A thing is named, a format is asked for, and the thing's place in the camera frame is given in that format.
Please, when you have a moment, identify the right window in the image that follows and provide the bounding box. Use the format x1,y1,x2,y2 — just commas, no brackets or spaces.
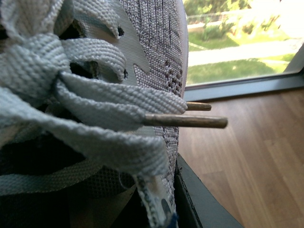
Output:
183,0,304,101

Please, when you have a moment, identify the grey knit sneaker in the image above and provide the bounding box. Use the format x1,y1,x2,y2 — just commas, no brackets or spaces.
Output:
0,0,227,228

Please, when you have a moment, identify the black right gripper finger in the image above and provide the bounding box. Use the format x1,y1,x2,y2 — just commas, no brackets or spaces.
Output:
174,154,243,228

